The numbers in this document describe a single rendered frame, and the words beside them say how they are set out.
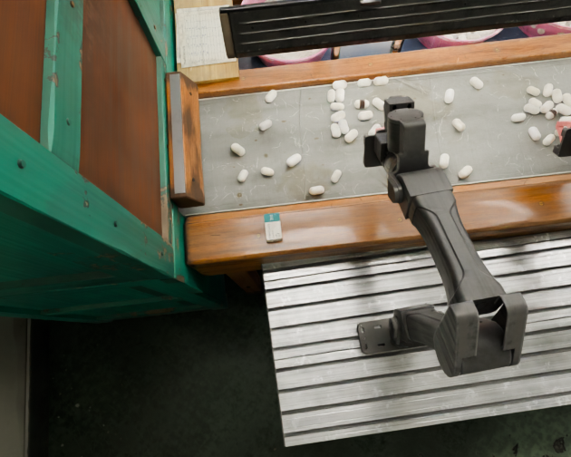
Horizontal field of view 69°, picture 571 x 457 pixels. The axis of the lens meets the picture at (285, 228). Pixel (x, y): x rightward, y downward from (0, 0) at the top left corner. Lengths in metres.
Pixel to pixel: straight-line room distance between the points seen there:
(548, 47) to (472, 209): 0.47
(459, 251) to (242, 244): 0.48
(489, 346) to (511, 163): 0.59
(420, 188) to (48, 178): 0.49
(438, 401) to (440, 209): 0.51
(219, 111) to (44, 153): 0.66
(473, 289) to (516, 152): 0.60
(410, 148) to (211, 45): 0.62
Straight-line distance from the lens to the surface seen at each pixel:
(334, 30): 0.76
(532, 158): 1.14
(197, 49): 1.14
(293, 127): 1.03
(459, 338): 0.57
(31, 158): 0.45
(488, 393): 1.07
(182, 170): 0.89
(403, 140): 0.69
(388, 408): 1.01
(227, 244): 0.92
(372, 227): 0.93
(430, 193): 0.66
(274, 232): 0.89
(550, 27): 1.35
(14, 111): 0.47
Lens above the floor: 1.65
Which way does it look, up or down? 75 degrees down
